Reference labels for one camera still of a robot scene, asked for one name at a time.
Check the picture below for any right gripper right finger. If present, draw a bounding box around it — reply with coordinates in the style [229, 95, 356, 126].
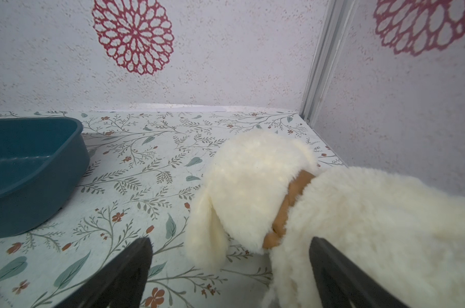
[309, 237, 408, 308]

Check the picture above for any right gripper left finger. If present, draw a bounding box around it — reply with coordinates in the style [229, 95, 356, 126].
[56, 237, 153, 308]

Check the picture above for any teal plastic storage box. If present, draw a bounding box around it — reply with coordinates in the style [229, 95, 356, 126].
[0, 117, 90, 238]

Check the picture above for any white plush dog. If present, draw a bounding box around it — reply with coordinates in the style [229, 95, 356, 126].
[184, 130, 465, 307]

